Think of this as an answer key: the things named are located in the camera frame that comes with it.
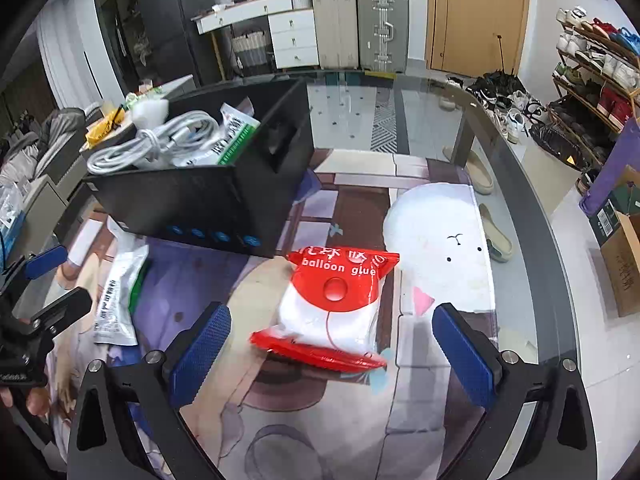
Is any white printed plastic pouch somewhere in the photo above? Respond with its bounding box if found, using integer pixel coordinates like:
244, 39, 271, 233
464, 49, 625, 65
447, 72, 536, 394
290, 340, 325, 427
93, 244, 149, 347

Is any white foam block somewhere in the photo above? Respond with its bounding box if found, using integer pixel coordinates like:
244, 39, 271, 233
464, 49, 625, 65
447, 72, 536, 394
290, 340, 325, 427
130, 99, 169, 130

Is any grey cable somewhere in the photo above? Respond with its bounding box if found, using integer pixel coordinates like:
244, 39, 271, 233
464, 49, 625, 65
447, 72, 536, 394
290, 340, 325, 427
86, 109, 222, 176

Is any green white sachet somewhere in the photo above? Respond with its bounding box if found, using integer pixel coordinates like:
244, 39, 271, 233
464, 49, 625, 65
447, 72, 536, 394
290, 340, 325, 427
171, 98, 260, 167

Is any person's left hand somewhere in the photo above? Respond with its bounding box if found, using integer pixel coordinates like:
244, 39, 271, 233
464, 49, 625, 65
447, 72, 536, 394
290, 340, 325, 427
0, 387, 50, 417

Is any grey side cabinet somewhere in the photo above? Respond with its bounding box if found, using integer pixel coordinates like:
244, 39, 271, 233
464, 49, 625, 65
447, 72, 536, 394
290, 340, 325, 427
8, 174, 67, 263

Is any grey sofa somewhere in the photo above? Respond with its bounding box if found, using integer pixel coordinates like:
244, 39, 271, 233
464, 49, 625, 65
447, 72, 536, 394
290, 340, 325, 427
1, 107, 89, 194

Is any yellow bag on table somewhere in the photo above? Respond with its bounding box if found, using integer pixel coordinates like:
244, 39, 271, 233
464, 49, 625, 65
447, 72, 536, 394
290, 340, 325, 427
86, 106, 126, 148

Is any black cardboard box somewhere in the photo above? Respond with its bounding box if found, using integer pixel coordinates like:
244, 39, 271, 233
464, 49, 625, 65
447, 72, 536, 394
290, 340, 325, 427
84, 78, 314, 257

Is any grey coffee table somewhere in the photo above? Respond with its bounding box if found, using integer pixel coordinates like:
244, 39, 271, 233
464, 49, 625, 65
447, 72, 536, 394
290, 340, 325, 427
98, 75, 196, 148

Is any open cardboard box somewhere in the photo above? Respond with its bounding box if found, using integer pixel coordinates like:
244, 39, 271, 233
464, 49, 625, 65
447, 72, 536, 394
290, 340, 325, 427
601, 211, 640, 318

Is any anime printed table mat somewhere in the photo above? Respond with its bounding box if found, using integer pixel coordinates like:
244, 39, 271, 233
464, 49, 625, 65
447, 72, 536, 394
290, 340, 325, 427
48, 151, 497, 479

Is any black refrigerator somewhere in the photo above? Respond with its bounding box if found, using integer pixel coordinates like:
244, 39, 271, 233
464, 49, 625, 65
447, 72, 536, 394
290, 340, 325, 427
138, 0, 222, 86

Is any red white balloon glue bag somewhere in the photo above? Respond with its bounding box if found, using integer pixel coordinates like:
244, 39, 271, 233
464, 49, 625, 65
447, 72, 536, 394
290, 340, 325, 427
250, 246, 400, 374

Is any dark glass cabinet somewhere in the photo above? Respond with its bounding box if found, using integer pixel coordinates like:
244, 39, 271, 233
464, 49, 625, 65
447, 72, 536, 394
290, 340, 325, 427
94, 0, 144, 94

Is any wicker basket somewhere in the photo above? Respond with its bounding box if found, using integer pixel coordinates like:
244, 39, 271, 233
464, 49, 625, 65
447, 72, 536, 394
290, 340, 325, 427
231, 30, 271, 74

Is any purple rolled mat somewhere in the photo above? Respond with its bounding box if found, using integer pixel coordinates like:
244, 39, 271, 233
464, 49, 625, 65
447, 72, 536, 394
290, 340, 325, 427
579, 117, 640, 217

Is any white drawer desk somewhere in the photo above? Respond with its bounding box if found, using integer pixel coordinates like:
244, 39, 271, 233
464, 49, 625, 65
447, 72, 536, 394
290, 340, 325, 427
194, 0, 319, 76

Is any wooden shoe rack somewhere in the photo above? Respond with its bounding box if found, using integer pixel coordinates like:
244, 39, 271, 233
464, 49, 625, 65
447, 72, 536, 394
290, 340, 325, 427
548, 6, 639, 191

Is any black umbrella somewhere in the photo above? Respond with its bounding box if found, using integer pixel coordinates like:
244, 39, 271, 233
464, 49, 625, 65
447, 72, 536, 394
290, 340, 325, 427
466, 35, 526, 102

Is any beige suitcase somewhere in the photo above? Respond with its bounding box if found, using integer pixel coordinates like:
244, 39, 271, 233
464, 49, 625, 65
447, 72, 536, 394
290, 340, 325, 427
312, 0, 359, 70

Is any silver suitcase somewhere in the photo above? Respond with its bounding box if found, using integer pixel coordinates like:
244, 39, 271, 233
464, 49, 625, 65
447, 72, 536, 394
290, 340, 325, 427
357, 0, 410, 74

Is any wooden door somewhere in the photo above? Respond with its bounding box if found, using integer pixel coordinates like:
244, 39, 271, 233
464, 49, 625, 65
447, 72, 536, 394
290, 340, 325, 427
425, 0, 529, 77

